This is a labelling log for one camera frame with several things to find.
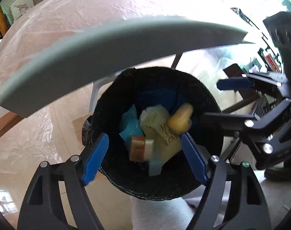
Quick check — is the framed animal picture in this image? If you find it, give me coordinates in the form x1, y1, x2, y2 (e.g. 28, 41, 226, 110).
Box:
10, 0, 34, 21

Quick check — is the yellow rounded trash piece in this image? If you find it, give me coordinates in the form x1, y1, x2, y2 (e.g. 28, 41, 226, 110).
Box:
166, 103, 194, 135

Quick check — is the yellow paper bag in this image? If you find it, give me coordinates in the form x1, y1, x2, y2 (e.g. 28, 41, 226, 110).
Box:
139, 105, 182, 163

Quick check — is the black trash bin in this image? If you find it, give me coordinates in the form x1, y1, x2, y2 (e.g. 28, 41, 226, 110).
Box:
81, 67, 223, 201

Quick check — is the gold cardboard box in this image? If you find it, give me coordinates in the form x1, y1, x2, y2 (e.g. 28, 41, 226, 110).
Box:
129, 136, 154, 163

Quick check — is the blue paper bag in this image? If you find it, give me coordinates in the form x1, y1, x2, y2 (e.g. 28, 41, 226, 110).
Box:
119, 104, 181, 177

